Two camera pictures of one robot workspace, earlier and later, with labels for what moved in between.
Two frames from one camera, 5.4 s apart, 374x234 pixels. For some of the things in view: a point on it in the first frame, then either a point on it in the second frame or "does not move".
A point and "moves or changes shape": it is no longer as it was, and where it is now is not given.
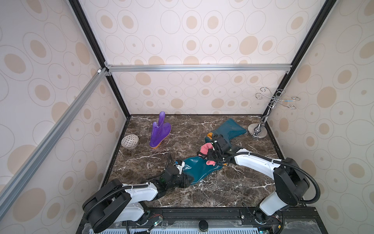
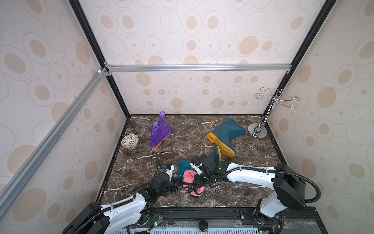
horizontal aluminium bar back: (198, 68) does not move
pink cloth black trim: (204, 149) → (189, 185)
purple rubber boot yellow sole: (159, 132) does not move
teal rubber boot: (198, 167) moves or changes shape
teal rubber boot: (228, 130) does not move
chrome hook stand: (259, 130) does not move
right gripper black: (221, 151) → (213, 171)
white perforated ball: (129, 141) does not move
